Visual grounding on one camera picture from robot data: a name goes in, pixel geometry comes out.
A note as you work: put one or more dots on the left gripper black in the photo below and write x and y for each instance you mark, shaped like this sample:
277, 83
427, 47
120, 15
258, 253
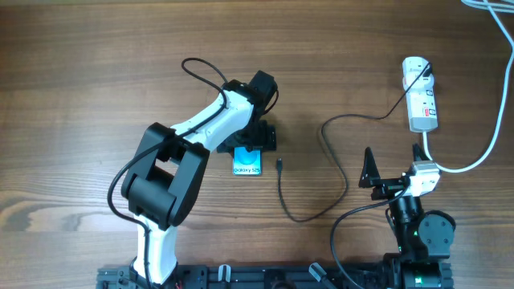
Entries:
265, 137

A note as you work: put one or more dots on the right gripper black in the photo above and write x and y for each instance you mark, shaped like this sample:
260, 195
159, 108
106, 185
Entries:
371, 178

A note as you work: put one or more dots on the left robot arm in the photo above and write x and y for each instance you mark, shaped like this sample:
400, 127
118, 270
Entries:
163, 184

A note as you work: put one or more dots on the white power strip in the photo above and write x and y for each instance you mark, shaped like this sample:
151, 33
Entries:
418, 83

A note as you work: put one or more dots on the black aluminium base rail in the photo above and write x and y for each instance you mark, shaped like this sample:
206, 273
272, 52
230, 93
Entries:
366, 275

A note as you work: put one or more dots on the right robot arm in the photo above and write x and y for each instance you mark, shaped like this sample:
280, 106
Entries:
424, 238

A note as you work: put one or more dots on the Galaxy S25 smartphone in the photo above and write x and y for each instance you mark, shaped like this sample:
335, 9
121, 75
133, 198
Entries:
247, 163

